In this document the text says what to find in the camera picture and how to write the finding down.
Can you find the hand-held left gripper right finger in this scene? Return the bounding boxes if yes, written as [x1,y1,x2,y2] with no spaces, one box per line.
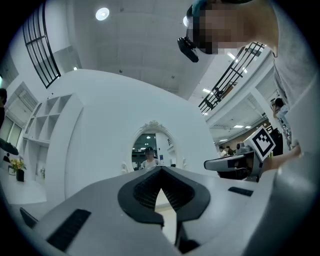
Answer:
[161,166,274,256]

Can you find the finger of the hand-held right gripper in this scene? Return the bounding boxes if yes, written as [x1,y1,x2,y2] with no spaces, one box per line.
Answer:
[203,154,247,173]

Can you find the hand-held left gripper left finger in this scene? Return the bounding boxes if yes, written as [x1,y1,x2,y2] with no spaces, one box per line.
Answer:
[33,166,179,256]

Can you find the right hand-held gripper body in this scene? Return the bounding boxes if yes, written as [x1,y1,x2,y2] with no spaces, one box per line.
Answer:
[217,125,277,183]

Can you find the person's right forearm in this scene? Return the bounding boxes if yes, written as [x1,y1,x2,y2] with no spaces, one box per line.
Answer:
[259,143,302,176]

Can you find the oval white ornate mirror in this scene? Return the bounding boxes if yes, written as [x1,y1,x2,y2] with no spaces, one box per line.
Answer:
[121,120,187,175]

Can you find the black metal railing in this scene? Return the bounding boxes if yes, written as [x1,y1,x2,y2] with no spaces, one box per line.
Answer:
[198,41,266,116]
[22,0,62,90]

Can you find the person's grey shirt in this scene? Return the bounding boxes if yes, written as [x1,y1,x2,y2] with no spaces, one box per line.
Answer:
[271,0,320,161]

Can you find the white side table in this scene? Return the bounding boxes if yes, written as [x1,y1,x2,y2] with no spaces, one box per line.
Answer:
[0,167,48,205]

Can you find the yellow flowers in black pot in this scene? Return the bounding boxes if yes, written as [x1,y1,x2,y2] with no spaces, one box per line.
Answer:
[9,157,27,183]

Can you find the white shelf unit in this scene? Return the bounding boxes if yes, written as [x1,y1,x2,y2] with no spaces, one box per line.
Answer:
[21,93,85,198]

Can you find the person's head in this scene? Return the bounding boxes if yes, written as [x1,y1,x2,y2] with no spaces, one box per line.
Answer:
[186,0,280,57]

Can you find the round ceiling light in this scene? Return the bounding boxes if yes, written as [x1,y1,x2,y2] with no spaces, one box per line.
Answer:
[95,7,110,21]

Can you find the black head-mounted camera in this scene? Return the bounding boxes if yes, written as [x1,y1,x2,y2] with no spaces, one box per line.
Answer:
[177,36,200,63]

